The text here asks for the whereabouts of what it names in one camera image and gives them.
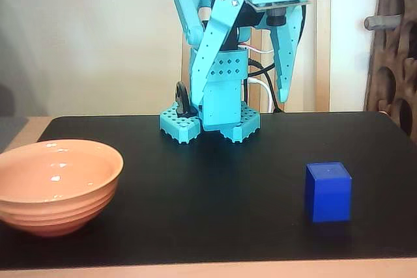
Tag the turquoise gripper finger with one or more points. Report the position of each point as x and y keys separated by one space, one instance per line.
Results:
x=215 y=34
x=288 y=50

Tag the blue cube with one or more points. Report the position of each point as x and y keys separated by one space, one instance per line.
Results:
x=327 y=193

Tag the orange ribbed bowl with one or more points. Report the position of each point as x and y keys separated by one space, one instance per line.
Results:
x=58 y=193

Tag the light wooden slatted panel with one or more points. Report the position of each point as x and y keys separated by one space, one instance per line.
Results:
x=322 y=63

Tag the black table clamp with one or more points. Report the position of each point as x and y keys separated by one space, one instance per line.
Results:
x=181 y=95

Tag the brown wooden wine rack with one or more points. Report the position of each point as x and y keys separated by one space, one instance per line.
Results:
x=391 y=63

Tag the black table mat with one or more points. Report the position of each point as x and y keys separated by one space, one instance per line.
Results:
x=211 y=193

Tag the turquoise perforated base plate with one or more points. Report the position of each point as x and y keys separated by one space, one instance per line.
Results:
x=176 y=125

